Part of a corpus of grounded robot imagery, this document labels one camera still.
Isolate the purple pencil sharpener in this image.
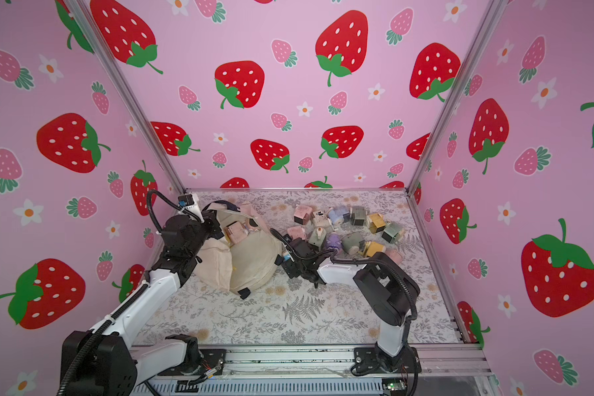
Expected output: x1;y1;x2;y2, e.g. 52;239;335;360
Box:
325;233;343;252

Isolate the light blue pencil sharpener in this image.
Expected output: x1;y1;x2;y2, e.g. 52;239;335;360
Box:
327;206;351;227

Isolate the grey green round sharpener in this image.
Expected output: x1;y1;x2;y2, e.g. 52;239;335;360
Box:
341;232;366;256

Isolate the cream canvas tote bag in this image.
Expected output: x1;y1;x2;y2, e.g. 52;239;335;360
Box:
193;201;283;300

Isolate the yellow pencil sharpener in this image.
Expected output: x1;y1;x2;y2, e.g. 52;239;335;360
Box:
362;241;387;258
367;213;387;234

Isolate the grey green pencil sharpener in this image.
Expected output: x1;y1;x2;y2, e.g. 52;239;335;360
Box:
351;206;367;226

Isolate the pink round pencil sharpener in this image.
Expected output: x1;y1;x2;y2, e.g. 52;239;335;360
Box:
385;248;404;267

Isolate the mint green pencil sharpener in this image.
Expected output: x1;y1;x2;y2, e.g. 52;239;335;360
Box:
381;222;405;244

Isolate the cream white pencil sharpener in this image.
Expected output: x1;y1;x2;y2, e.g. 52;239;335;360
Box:
313;211;332;228

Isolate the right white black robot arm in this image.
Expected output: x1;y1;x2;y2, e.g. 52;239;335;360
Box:
275;239;420;376

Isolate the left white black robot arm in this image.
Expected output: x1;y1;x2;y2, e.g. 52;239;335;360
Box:
57;211;223;395

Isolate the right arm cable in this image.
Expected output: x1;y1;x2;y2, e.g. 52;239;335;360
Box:
269;227;422;392

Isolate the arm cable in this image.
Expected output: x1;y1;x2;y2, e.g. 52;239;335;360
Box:
269;227;422;392
53;189;199;396

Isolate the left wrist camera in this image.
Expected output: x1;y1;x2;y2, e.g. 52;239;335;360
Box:
160;192;204;239

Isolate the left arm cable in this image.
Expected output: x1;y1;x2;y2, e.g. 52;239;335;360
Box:
53;189;199;396

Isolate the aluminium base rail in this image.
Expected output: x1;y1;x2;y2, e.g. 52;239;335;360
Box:
76;343;503;396

